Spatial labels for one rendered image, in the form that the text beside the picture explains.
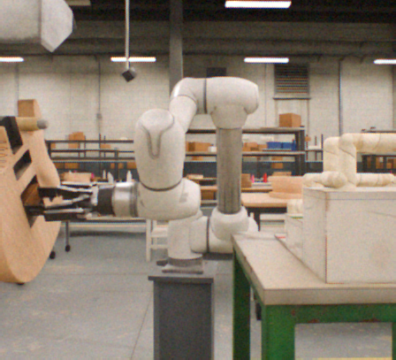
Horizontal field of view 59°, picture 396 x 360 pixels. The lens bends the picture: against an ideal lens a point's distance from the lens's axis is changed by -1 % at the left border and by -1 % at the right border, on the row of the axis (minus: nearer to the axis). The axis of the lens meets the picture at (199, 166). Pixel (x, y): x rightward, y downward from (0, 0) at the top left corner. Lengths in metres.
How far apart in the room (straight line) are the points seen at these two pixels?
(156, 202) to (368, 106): 12.79
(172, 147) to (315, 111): 12.02
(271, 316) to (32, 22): 0.72
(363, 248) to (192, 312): 0.98
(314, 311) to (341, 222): 0.17
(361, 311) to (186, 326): 0.97
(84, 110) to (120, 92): 1.36
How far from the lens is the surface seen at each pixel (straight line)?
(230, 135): 1.33
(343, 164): 0.72
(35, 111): 1.00
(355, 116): 13.21
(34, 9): 0.81
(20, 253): 0.93
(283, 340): 0.73
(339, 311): 0.74
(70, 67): 13.00
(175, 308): 1.57
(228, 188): 1.42
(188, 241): 1.53
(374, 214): 0.73
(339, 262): 0.72
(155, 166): 0.76
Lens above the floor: 1.14
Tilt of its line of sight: 1 degrees up
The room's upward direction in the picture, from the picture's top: straight up
